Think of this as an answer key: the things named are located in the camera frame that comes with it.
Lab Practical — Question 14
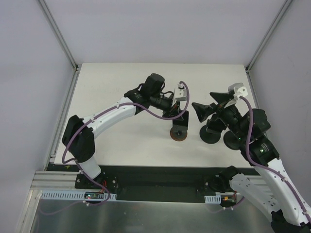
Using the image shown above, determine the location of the black phone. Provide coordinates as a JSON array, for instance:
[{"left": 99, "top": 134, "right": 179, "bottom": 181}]
[
  {"left": 172, "top": 110, "right": 189, "bottom": 133},
  {"left": 206, "top": 116, "right": 227, "bottom": 134}
]

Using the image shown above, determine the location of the black phone stand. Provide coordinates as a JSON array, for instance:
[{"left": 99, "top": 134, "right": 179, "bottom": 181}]
[
  {"left": 223, "top": 131, "right": 241, "bottom": 150},
  {"left": 199, "top": 124, "right": 221, "bottom": 144}
]

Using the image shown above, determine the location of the brown disc small stand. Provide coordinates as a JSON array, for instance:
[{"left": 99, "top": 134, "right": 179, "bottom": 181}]
[{"left": 170, "top": 129, "right": 188, "bottom": 142}]

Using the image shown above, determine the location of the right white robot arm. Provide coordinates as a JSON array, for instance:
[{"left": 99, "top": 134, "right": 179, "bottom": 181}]
[{"left": 191, "top": 92, "right": 311, "bottom": 233}]

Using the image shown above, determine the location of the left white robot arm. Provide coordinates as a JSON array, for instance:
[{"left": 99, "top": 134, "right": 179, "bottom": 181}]
[{"left": 62, "top": 73, "right": 190, "bottom": 189}]

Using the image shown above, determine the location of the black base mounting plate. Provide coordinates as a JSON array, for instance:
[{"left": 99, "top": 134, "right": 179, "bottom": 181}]
[{"left": 74, "top": 165, "right": 248, "bottom": 202}]

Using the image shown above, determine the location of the metal sheet front panel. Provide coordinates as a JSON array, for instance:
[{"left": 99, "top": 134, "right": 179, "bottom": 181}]
[{"left": 30, "top": 199, "right": 273, "bottom": 233}]

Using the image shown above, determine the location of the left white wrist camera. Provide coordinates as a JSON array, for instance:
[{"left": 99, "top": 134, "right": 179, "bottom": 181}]
[{"left": 173, "top": 83, "right": 189, "bottom": 102}]

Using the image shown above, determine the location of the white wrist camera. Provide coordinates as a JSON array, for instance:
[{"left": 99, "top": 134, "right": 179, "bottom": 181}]
[
  {"left": 173, "top": 83, "right": 189, "bottom": 102},
  {"left": 225, "top": 83, "right": 248, "bottom": 108}
]

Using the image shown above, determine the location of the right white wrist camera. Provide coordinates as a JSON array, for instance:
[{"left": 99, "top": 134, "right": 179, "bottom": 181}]
[{"left": 225, "top": 83, "right": 248, "bottom": 108}]

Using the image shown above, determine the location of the right white cable duct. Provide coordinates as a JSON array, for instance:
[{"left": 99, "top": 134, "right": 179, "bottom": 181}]
[{"left": 204, "top": 195, "right": 222, "bottom": 204}]

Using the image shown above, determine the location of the white cable duct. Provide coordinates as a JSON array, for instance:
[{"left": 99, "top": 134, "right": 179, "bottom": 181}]
[
  {"left": 204, "top": 195, "right": 222, "bottom": 204},
  {"left": 41, "top": 191, "right": 108, "bottom": 201}
]

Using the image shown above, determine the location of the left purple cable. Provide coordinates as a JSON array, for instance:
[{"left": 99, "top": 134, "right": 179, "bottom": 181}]
[{"left": 62, "top": 81, "right": 190, "bottom": 180}]

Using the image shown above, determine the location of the right aluminium frame post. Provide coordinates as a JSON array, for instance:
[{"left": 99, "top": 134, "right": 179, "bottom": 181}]
[{"left": 245, "top": 0, "right": 295, "bottom": 74}]

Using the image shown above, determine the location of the aluminium frame post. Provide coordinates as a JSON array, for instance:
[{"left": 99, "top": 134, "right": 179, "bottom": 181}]
[
  {"left": 36, "top": 0, "right": 79, "bottom": 71},
  {"left": 245, "top": 0, "right": 295, "bottom": 74}
]

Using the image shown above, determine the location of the front aluminium rail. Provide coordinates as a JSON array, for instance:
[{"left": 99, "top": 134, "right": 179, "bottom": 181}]
[{"left": 31, "top": 171, "right": 78, "bottom": 190}]

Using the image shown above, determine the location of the left white cable duct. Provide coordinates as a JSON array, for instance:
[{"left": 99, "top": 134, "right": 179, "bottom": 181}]
[{"left": 41, "top": 191, "right": 108, "bottom": 201}]

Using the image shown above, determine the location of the left aluminium frame post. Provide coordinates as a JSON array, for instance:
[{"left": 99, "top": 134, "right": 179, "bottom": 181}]
[{"left": 36, "top": 0, "right": 79, "bottom": 71}]

